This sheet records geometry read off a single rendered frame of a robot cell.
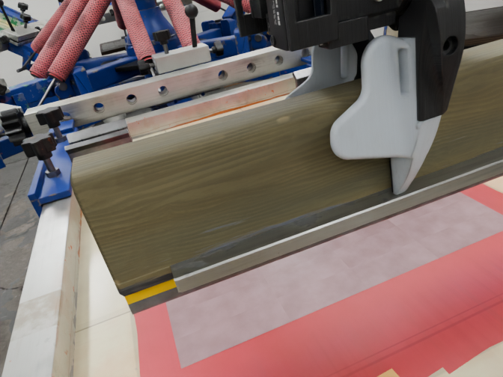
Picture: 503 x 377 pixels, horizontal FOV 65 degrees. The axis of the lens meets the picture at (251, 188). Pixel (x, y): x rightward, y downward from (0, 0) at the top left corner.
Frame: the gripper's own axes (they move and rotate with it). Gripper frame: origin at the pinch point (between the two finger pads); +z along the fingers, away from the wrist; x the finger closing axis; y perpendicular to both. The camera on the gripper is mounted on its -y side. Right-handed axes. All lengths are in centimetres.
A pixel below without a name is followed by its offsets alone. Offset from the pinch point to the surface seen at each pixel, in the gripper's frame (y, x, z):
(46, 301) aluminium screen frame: 26.5, -12.2, 10.6
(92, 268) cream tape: 23.8, -20.1, 14.1
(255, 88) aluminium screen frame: -12, -60, 11
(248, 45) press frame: -26, -105, 10
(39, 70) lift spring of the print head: 36, -113, 4
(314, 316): 5.4, -2.2, 14.0
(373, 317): 1.3, 0.2, 14.0
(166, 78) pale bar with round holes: 5, -67, 6
